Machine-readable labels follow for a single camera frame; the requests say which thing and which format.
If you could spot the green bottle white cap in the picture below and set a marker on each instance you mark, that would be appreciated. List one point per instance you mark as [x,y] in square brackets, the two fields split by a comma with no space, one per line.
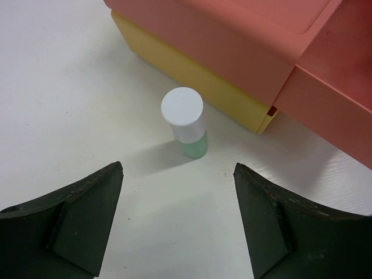
[183,109]

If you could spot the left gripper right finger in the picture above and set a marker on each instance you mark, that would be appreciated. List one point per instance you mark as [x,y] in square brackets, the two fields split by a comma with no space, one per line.
[289,236]

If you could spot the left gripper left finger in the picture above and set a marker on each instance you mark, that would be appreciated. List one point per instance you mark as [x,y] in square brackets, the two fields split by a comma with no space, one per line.
[63,234]

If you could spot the red top drawer unit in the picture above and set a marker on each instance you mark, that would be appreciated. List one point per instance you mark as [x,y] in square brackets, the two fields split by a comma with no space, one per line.
[309,59]

